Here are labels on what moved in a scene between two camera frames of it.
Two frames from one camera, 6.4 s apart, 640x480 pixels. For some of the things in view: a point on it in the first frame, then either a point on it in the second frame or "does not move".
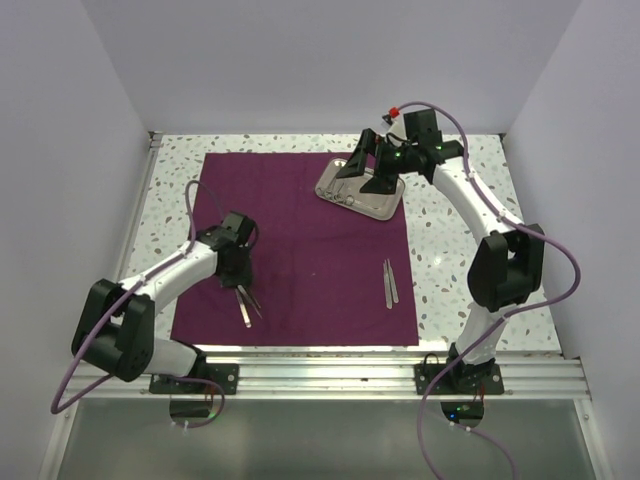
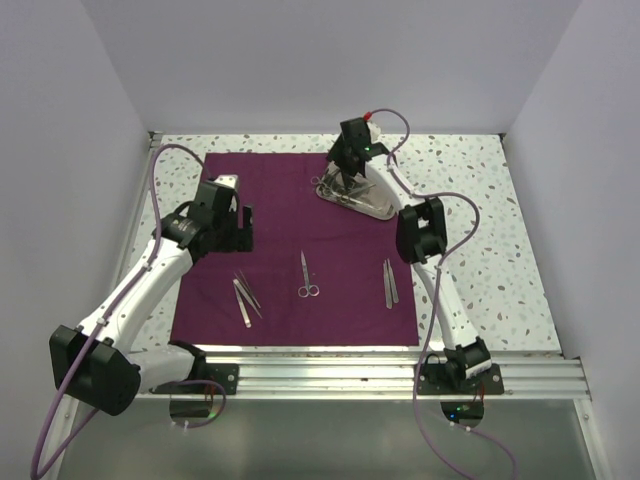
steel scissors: x=336 y=196 -> x=313 y=290
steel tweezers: x=243 y=309 does not move
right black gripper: x=382 y=182 -> x=335 y=156
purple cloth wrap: x=324 y=274 does not move
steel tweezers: x=387 y=285 does not move
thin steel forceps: x=251 y=300 does not move
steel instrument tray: x=346 y=191 does not move
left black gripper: x=244 y=276 -> x=240 y=239
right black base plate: x=460 y=380 does not move
